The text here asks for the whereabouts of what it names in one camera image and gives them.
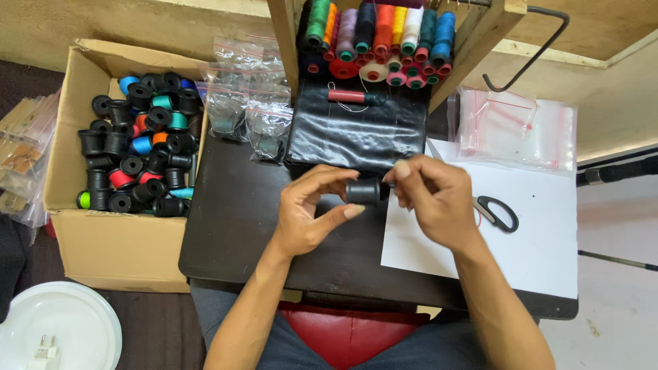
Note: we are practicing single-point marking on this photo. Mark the person's right hand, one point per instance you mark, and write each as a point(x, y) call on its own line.
point(442, 205)

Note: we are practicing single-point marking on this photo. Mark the person's left hand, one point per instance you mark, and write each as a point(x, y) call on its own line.
point(298, 221)

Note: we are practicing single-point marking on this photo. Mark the person's right fingers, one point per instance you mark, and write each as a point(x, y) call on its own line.
point(403, 177)

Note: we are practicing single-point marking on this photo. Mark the black thread spool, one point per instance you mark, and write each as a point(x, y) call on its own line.
point(362, 191)

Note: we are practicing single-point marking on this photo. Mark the black leather cloth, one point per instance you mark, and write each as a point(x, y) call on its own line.
point(354, 133)

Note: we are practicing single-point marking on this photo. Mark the red thread cone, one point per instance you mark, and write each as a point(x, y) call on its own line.
point(347, 96)

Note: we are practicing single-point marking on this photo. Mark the stack of empty zip bags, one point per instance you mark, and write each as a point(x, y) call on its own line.
point(519, 128)

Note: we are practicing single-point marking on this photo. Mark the wooden thread rack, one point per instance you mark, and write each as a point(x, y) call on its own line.
point(465, 56)

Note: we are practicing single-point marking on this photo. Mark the row of colourful thread cones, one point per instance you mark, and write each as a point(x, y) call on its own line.
point(380, 41)

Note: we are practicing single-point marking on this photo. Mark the white paper sheet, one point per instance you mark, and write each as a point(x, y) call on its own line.
point(534, 241)

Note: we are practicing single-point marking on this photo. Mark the red cushioned stool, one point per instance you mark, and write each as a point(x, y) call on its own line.
point(349, 334)

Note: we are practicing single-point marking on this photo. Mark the pile of bagged spools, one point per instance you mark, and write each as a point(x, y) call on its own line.
point(246, 103)

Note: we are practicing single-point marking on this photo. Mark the person's grey shorts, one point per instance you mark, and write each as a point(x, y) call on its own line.
point(426, 349)

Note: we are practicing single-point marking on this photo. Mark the black bent metal rod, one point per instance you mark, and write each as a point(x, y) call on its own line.
point(545, 43)

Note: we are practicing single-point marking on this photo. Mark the thick black pole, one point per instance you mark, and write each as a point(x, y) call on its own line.
point(622, 171)

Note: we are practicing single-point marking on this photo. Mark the thin black rod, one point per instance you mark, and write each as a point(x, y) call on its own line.
point(617, 260)

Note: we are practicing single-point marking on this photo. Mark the heap of mixed thread spools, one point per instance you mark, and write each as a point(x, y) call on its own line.
point(139, 149)

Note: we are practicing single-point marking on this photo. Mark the brown cardboard box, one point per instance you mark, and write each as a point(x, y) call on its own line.
point(113, 246)

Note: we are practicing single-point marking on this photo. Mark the white round plastic lid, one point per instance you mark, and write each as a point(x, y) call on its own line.
point(67, 318)

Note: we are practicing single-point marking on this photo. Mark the heap of clear card packets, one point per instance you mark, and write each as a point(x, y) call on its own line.
point(23, 154)

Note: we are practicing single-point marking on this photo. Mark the white plug adapter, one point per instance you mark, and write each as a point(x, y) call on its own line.
point(45, 354)

